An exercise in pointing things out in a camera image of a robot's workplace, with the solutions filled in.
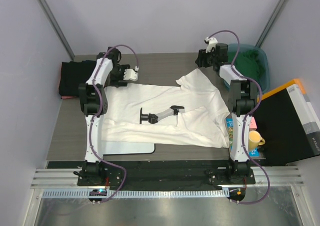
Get green t shirt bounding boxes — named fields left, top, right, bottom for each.
left=234, top=50, right=265, bottom=84

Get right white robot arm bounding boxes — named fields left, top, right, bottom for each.
left=195, top=43, right=258, bottom=185

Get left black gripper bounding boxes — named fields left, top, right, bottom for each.
left=110, top=66, right=130, bottom=88

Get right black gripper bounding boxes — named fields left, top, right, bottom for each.
left=194, top=47, right=217, bottom=68

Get white t shirt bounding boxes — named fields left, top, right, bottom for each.
left=101, top=69, right=229, bottom=148

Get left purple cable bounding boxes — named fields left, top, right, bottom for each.
left=88, top=44, right=141, bottom=203

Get white folding board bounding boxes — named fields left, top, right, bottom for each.
left=101, top=141, right=155, bottom=155

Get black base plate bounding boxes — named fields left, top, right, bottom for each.
left=48, top=160, right=256, bottom=191

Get black orange box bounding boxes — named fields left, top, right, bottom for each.
left=253, top=79, right=320, bottom=166

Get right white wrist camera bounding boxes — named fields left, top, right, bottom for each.
left=204, top=37, right=218, bottom=53

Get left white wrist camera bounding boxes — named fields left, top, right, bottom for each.
left=123, top=69, right=139, bottom=82

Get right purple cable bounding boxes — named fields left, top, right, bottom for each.
left=209, top=30, right=271, bottom=205

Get purple cable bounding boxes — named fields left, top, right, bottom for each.
left=88, top=44, right=141, bottom=203
left=209, top=30, right=271, bottom=205

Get colourful picture book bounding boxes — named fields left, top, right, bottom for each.
left=225, top=118, right=260, bottom=158

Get pink sticky pad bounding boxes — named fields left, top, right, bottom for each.
left=249, top=117, right=258, bottom=130

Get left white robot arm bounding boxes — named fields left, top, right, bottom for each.
left=74, top=45, right=130, bottom=186

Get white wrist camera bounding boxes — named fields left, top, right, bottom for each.
left=123, top=69, right=139, bottom=82
left=204, top=37, right=218, bottom=53

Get teal plastic basket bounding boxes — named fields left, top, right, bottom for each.
left=234, top=44, right=270, bottom=94

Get aluminium rail frame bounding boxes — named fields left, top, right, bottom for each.
left=31, top=166, right=304, bottom=201

